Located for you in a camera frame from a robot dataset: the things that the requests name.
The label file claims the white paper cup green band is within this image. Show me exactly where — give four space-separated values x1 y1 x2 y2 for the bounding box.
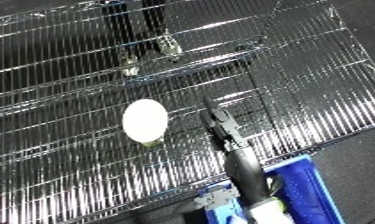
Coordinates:
121 98 172 148

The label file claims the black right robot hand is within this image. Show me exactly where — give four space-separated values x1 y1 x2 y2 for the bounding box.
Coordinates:
197 95 255 153

